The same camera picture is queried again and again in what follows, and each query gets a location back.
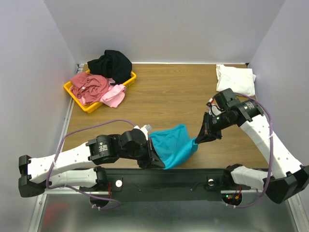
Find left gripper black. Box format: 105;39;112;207
120;138;166;169

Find teal t-shirt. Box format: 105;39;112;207
150;124;198;170

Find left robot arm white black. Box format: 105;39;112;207
18;127;165;198

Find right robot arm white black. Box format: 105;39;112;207
195;97;309;204

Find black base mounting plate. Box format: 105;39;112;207
105;169;239;203

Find left silver knob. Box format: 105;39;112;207
115;180;123;188

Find silver knob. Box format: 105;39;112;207
115;180;123;188
208;178;215;187

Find right silver knob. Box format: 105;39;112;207
208;178;215;187

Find folded white t-shirt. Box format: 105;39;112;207
216;64;256;97

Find yellow plastic bin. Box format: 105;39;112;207
63;70;136;113

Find dusty rose t-shirt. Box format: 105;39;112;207
70;72;115;107

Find black t-shirt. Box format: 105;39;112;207
87;50;132;85

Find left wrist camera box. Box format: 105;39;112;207
133;124;152;140

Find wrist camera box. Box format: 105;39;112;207
206;88;240;116
133;124;152;140

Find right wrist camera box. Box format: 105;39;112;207
206;88;240;116

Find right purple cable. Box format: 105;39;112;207
225;92;275;209

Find purple cable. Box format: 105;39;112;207
225;92;275;209
45;119;140;211

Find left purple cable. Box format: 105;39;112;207
45;119;140;211

